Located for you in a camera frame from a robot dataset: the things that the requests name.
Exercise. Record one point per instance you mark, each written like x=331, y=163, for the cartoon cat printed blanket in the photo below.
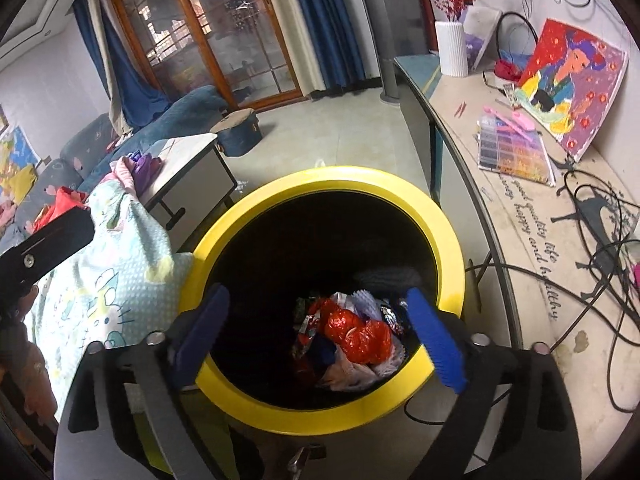
x=125, y=270

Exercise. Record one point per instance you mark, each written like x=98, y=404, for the pink plastic object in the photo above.
x=636, y=272

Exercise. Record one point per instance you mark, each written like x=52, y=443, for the round blue stool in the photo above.
x=237, y=132

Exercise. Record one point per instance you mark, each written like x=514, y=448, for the pink cloth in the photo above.
x=122, y=172

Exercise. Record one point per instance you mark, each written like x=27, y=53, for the purple cloth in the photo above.
x=145, y=170

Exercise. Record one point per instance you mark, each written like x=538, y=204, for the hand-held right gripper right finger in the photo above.
x=437, y=340

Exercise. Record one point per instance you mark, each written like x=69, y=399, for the yellow cushion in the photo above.
x=20, y=185

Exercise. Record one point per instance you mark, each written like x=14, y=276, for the country map poster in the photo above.
x=17, y=147

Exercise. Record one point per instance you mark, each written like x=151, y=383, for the white top coffee table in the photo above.
x=190, y=155

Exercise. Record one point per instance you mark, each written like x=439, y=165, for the grey tower air conditioner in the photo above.
x=380, y=35

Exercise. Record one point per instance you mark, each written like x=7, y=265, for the small purple canvas picture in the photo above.
x=482, y=35

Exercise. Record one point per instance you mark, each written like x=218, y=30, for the red tweezers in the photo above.
x=460, y=109

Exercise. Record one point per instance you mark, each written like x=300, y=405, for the white ribbed vase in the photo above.
x=450, y=50

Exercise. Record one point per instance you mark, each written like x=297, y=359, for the white printed plastic bag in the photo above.
x=350, y=375

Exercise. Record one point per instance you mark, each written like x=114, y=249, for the blue and beige curtain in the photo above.
x=325, y=25
x=130, y=90

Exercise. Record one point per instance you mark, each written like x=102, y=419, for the red plastic bag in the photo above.
x=340, y=322
x=372, y=342

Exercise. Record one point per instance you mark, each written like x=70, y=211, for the pink plastic tool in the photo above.
x=505, y=117

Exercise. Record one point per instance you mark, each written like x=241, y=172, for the long television cabinet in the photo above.
x=500, y=235

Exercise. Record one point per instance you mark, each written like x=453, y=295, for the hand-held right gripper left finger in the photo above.
x=200, y=335

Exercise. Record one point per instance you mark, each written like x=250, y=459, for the wooden sliding glass door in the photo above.
x=200, y=35

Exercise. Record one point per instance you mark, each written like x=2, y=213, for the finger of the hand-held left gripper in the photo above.
x=50, y=245

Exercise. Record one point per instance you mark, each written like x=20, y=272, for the blue heart patterned sofa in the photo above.
x=190, y=105

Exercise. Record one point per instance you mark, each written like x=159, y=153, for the colourful portrait painting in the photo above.
x=575, y=85

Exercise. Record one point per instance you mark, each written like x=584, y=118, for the person's left hand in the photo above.
x=20, y=317

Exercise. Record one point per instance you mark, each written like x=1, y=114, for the yellow rimmed trash bin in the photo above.
x=325, y=180

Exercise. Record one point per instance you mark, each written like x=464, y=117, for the red cloth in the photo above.
x=62, y=197

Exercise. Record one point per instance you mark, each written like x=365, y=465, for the clear bead organizer box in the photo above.
x=515, y=152

